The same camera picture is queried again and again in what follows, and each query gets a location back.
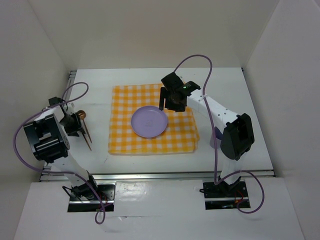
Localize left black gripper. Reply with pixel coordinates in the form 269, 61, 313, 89
59, 112, 86, 138

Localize copper spoon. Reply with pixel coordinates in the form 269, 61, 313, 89
77, 110, 92, 143

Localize copper fork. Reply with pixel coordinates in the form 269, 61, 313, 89
81, 131, 92, 151

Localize lilac plastic plate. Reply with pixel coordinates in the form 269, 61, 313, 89
130, 105, 169, 139

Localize yellow white checkered cloth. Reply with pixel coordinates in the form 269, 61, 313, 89
108, 83, 200, 155

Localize lilac plastic cup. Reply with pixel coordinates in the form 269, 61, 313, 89
209, 127, 223, 149

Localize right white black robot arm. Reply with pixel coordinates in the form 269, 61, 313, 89
159, 72, 255, 196

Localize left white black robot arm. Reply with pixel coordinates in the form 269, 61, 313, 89
23, 97, 99, 200

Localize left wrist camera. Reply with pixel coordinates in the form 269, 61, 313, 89
64, 102, 75, 113

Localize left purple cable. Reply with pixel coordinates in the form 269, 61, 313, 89
12, 82, 113, 225

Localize purple cable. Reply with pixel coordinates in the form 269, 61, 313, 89
12, 82, 113, 225
174, 54, 265, 214

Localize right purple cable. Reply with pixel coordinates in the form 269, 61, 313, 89
174, 54, 265, 214

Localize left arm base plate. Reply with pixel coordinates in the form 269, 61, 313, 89
62, 183, 116, 213

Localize front aluminium rail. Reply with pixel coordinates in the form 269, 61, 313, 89
39, 170, 276, 182

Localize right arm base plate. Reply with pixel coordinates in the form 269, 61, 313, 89
199, 181, 251, 210

